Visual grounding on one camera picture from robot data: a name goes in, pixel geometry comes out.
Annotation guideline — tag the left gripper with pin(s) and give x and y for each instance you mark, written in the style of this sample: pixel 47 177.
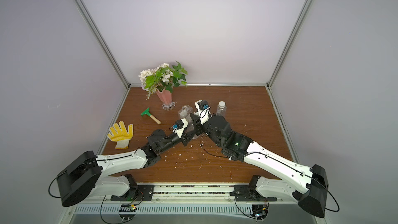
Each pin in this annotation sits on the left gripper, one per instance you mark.
pixel 185 138

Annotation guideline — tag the pink vase with flowers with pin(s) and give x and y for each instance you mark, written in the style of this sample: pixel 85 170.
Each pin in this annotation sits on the pink vase with flowers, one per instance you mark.
pixel 162 80

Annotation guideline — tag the round clear bottle front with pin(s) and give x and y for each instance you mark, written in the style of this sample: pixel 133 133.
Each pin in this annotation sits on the round clear bottle front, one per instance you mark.
pixel 221 111

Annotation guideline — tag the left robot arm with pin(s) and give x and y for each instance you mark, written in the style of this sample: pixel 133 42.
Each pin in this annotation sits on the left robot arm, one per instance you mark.
pixel 92 175

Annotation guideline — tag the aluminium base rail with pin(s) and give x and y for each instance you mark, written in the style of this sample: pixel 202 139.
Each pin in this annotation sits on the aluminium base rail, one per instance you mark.
pixel 193 199

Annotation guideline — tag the white cap small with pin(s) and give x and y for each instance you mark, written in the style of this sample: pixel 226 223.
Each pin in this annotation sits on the white cap small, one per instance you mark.
pixel 222 104

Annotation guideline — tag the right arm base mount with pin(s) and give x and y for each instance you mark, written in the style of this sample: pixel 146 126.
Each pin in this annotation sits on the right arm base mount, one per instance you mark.
pixel 247 193

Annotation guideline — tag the square clear bottle with label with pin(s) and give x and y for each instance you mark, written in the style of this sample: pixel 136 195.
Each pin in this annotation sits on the square clear bottle with label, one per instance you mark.
pixel 184 113

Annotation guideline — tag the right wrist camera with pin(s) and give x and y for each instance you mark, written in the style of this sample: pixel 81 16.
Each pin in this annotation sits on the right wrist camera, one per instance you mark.
pixel 203 109

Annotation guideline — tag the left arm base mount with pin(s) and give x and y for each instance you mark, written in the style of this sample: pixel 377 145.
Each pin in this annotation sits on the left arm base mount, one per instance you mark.
pixel 136 193

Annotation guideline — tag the green scraper wooden handle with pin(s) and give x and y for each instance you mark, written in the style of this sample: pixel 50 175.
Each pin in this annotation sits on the green scraper wooden handle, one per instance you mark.
pixel 147 112

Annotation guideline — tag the yellow work glove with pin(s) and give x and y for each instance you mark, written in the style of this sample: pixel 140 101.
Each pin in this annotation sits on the yellow work glove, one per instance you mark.
pixel 121 135

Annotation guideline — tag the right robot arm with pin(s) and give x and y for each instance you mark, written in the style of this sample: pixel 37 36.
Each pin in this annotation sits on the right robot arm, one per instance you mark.
pixel 310 184

